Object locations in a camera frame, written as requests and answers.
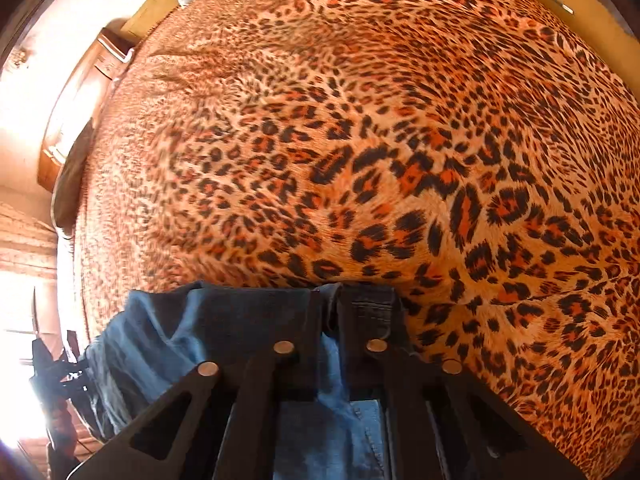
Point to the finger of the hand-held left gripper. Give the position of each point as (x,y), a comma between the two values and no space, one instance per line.
(77,372)

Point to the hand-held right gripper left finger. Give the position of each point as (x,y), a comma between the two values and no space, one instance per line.
(301,365)

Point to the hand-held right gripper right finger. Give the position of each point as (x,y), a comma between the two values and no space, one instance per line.
(352,360)

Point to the blue denim pants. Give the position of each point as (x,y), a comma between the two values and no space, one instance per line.
(225,320)

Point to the bright window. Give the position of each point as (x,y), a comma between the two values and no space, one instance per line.
(17,360)

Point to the patterned orange curtain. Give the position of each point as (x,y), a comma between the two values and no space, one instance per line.
(25,240)

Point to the grey brown pillow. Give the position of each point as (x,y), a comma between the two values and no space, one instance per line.
(72,175)

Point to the leopard print blanket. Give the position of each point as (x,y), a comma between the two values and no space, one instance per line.
(380,150)

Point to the wooden headboard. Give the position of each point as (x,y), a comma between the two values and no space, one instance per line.
(75,105)

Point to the yellow wooden nightstand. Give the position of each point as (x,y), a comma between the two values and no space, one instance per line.
(147,12)

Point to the yellow wooden cabinet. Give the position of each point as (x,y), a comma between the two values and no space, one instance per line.
(590,15)

